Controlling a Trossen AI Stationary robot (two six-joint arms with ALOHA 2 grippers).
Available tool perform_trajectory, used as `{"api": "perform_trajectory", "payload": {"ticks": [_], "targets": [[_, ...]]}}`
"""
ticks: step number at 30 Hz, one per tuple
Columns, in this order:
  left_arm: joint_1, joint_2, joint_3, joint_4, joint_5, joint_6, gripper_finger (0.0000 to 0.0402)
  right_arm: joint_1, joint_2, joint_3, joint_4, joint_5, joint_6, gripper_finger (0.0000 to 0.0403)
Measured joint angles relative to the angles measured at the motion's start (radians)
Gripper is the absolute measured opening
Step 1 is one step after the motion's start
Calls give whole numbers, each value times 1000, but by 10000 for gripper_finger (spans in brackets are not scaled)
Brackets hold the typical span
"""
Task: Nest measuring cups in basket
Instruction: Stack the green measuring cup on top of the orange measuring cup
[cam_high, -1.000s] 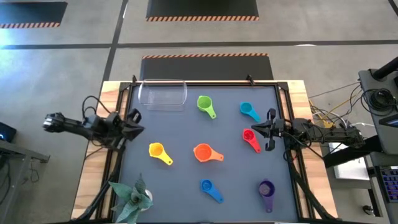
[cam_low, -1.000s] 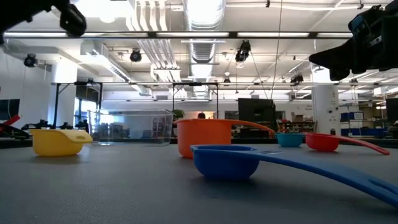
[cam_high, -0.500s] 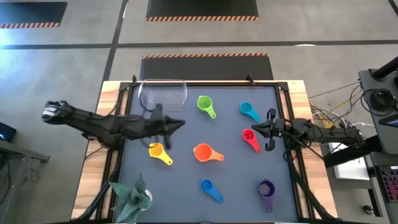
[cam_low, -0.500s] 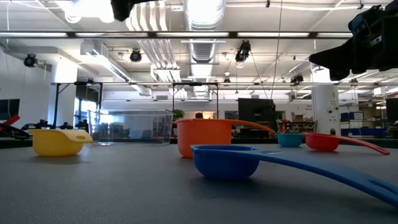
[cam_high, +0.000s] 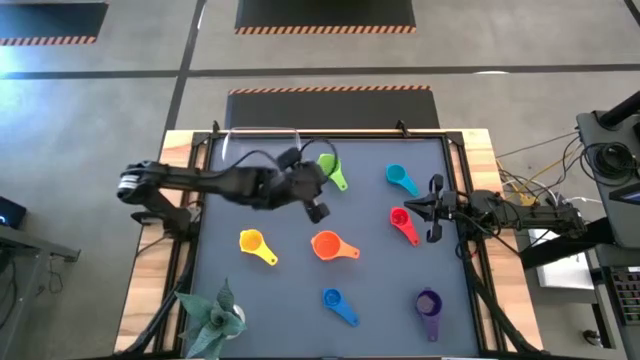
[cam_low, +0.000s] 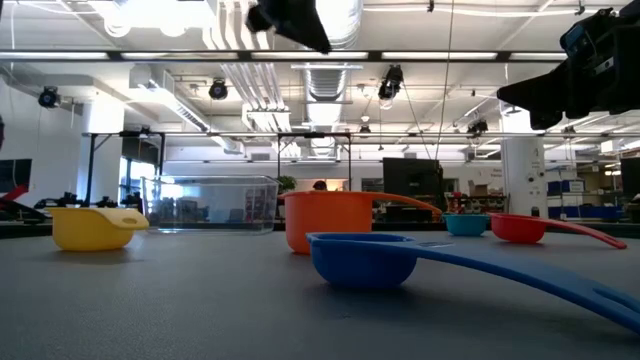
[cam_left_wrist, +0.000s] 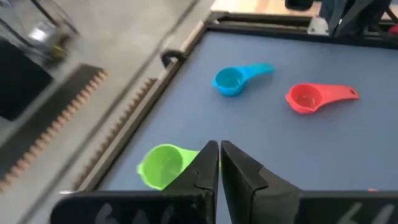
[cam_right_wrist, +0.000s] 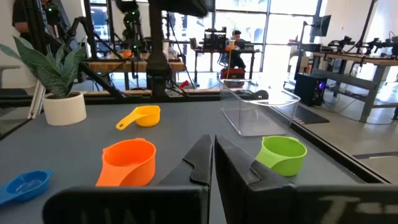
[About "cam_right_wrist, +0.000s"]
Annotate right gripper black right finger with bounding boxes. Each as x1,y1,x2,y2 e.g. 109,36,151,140
214,135,398,224

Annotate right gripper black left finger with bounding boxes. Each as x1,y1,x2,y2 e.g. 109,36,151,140
42,134,213,224

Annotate green measuring cup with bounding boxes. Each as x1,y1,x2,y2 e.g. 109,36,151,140
255,135,308,177

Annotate orange measuring cup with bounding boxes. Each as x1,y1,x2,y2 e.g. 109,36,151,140
95,138,157,187

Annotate yellow measuring cup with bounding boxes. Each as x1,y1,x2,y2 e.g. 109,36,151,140
115,105,161,131

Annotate blue measuring cup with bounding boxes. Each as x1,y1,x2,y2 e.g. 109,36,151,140
0,169,54,206

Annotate clear plastic basket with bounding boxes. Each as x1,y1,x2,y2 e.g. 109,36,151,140
219,78,301,137

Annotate black floor mat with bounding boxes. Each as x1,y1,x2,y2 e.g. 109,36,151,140
292,105,330,125

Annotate black computer tower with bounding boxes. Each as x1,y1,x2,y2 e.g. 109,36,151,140
294,72,328,107

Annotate red bag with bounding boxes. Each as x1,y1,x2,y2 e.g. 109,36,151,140
220,68,246,80

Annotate seated person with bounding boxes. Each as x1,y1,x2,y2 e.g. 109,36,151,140
225,30,247,70

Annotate long wooden workbench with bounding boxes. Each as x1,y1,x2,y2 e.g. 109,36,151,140
88,60,187,74

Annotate black crate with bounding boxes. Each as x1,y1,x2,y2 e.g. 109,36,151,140
203,27,228,52

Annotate wooden workbench with grey legs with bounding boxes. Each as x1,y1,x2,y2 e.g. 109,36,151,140
312,51,398,123

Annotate black monitor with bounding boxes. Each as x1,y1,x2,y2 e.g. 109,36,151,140
312,14,332,37

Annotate green leafy plant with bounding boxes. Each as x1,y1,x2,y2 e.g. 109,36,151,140
0,35,87,99

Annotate standing person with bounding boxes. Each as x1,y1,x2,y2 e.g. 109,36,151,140
11,0,55,44

